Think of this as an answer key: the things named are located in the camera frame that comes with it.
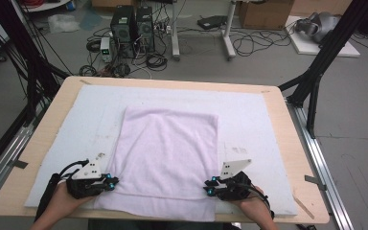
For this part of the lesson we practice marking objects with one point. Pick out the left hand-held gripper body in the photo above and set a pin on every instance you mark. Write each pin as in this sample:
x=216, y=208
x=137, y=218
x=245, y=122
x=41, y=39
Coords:
x=83, y=187

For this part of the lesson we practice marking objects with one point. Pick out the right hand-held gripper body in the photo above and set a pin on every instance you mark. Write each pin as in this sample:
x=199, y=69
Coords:
x=236, y=188

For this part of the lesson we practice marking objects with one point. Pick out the pale purple printed towel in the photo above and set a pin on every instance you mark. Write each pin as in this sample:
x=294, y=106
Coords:
x=166, y=159

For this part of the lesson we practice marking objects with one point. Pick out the person's right hand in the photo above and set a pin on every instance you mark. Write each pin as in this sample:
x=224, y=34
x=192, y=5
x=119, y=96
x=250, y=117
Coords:
x=254, y=207

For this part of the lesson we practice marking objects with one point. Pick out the person's left hand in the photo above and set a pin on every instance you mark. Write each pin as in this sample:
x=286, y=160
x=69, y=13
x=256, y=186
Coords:
x=62, y=202

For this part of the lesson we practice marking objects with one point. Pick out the thin wooden strip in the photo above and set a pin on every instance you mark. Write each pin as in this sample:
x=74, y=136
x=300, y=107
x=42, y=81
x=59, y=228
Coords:
x=303, y=207

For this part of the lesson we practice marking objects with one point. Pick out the white grid foam mat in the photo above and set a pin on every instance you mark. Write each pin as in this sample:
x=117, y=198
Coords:
x=242, y=102

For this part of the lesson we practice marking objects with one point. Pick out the small white power supply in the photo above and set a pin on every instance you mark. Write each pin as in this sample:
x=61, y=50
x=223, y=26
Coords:
x=105, y=49

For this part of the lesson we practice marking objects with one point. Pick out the large black computer tower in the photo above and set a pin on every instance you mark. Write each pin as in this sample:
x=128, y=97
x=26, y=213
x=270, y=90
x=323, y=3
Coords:
x=123, y=30

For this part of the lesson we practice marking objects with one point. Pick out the white desk leg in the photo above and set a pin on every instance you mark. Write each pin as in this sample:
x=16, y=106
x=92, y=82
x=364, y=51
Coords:
x=175, y=32
x=228, y=32

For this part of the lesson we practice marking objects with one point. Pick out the slim black computer tower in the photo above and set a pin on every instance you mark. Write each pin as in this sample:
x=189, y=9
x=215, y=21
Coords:
x=145, y=28

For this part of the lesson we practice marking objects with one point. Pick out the white floor board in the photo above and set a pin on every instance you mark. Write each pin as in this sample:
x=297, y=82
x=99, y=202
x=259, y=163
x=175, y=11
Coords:
x=303, y=48

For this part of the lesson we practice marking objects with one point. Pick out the flat black device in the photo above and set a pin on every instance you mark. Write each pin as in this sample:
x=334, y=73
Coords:
x=211, y=22

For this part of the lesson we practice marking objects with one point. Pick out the clear plastic bag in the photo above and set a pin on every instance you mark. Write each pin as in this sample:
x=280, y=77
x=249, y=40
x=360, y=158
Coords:
x=62, y=23

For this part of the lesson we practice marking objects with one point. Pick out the brown cardboard box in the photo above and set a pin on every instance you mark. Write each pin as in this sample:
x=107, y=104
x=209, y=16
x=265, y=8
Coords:
x=265, y=14

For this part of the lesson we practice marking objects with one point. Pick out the grey headset device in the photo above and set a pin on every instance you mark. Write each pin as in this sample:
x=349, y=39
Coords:
x=322, y=25

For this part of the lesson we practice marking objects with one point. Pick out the aluminium rail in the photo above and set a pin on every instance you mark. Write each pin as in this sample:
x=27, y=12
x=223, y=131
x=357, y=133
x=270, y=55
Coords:
x=322, y=166
x=3, y=159

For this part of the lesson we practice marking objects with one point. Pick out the black metal frame stand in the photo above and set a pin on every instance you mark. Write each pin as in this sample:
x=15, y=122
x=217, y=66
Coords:
x=329, y=44
x=16, y=41

